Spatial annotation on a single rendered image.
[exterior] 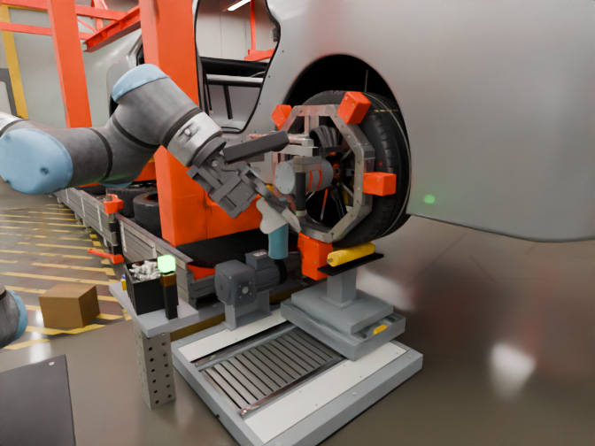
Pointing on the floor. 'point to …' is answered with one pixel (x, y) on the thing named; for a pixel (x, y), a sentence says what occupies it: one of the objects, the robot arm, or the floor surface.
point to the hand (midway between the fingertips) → (297, 223)
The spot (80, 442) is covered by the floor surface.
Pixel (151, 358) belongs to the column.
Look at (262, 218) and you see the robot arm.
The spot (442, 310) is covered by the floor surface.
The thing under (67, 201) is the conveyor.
